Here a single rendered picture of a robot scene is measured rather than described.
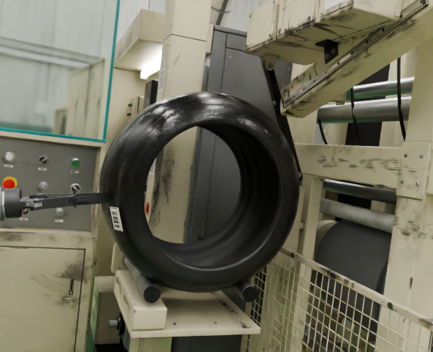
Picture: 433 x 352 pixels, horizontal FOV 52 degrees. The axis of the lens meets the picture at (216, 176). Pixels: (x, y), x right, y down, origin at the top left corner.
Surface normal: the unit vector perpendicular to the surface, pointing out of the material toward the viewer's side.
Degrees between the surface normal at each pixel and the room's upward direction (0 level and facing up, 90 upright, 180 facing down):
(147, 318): 90
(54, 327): 90
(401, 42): 162
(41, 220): 90
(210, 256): 41
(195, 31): 90
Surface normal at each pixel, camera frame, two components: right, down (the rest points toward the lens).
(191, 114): 0.29, -0.09
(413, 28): 0.00, 0.97
